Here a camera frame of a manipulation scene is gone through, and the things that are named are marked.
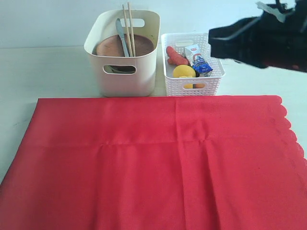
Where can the wooden chopstick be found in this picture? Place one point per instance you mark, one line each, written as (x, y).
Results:
(131, 30)
(129, 46)

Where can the stainless steel cup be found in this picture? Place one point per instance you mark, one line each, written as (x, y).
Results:
(123, 69)

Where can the white ceramic bowl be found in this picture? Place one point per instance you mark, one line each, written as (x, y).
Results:
(111, 69)

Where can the yellow lemon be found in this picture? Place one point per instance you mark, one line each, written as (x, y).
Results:
(183, 70)

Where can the white perforated plastic basket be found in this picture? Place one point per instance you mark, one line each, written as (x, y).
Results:
(185, 86)

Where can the red sausage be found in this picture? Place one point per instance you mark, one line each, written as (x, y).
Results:
(174, 58)

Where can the silver metal knife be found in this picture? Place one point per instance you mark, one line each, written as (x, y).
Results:
(120, 32)

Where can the cream plastic storage bin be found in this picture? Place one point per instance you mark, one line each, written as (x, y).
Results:
(142, 81)

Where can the blue white milk carton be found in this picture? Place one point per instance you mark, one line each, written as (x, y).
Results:
(197, 61)

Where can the brown egg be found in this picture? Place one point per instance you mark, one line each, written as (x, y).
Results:
(199, 85)

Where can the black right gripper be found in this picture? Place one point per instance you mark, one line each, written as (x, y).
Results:
(278, 38)

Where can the red table cloth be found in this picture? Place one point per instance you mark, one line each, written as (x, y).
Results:
(157, 163)

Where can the brown wooden plate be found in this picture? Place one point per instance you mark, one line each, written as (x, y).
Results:
(112, 46)

